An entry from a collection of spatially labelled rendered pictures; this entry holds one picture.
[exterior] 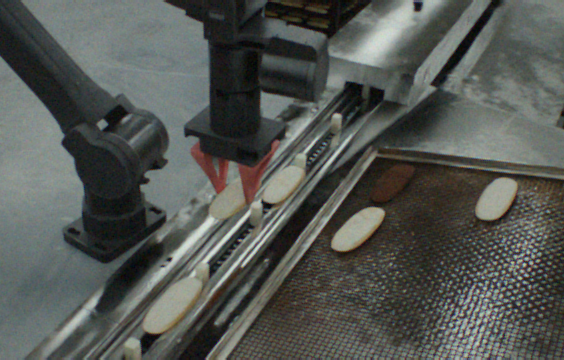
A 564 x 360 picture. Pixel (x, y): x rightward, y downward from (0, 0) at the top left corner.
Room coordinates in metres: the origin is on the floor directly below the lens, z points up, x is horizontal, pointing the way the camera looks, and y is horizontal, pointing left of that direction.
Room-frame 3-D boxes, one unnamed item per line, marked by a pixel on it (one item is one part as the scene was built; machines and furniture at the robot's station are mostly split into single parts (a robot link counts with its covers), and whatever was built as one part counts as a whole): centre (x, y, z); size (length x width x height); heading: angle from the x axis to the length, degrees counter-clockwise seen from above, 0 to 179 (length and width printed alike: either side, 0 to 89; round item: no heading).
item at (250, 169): (0.73, 0.04, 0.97); 0.07 x 0.07 x 0.09; 65
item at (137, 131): (0.79, 0.19, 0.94); 0.09 x 0.05 x 0.10; 70
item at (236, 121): (0.73, 0.05, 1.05); 0.10 x 0.07 x 0.07; 65
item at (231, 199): (0.73, 0.05, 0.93); 0.10 x 0.04 x 0.01; 155
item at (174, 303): (0.62, 0.11, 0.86); 0.10 x 0.04 x 0.01; 155
